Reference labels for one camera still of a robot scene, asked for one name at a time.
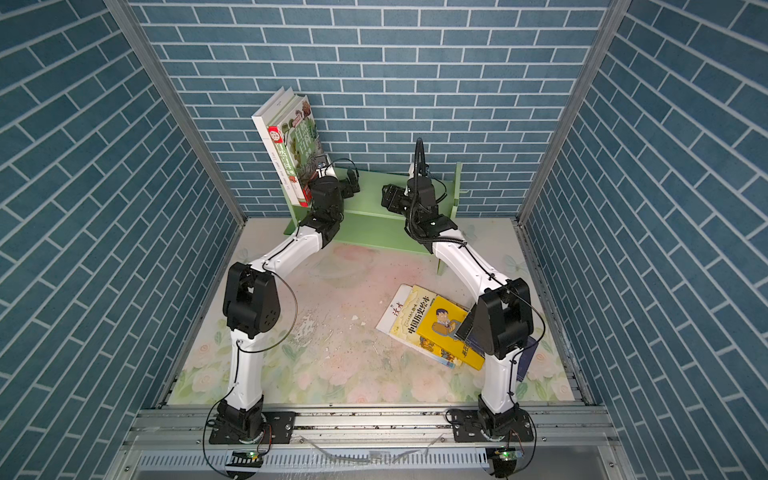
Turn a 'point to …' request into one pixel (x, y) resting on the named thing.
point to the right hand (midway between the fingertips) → (390, 187)
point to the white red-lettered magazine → (391, 313)
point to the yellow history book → (409, 320)
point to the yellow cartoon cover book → (441, 324)
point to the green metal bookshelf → (368, 223)
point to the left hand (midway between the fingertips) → (337, 170)
